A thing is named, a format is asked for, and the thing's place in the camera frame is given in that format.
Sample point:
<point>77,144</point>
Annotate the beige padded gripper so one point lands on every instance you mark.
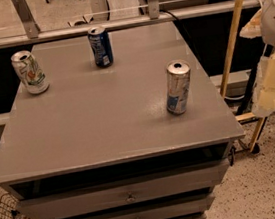
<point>264,93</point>

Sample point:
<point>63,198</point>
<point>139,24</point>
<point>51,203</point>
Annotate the silver blue redbull can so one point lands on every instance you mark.
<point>178,82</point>

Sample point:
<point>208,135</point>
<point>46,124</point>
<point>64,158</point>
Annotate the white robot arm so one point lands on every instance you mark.
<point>262,25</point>

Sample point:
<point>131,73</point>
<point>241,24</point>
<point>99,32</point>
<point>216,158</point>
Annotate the dark blue soda can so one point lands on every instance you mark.
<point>101,46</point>

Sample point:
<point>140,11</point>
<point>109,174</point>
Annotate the white green soda can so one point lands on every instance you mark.
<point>29,72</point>

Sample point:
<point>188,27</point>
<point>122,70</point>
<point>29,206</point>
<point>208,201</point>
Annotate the yellow wooden pole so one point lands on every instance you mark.
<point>231,44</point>

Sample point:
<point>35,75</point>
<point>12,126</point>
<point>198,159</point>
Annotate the grey drawer cabinet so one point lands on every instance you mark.
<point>97,127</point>

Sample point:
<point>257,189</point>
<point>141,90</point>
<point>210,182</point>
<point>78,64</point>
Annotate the top grey drawer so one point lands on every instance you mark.
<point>154,186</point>

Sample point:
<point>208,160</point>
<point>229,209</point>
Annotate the middle grey drawer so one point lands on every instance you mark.
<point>169,209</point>

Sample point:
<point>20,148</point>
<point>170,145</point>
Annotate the metal rail frame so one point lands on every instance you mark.
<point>32,21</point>

